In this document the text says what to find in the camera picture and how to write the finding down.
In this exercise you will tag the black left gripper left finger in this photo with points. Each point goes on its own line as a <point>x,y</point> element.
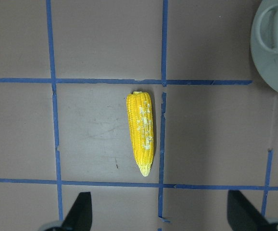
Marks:
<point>79,218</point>

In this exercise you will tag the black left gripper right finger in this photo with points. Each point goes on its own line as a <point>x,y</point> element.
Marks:
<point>241,214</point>

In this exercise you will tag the yellow corn cob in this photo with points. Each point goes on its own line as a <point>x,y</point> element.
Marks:
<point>140,121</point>

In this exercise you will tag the pale green steel pot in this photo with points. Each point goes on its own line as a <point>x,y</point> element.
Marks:
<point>264,42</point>

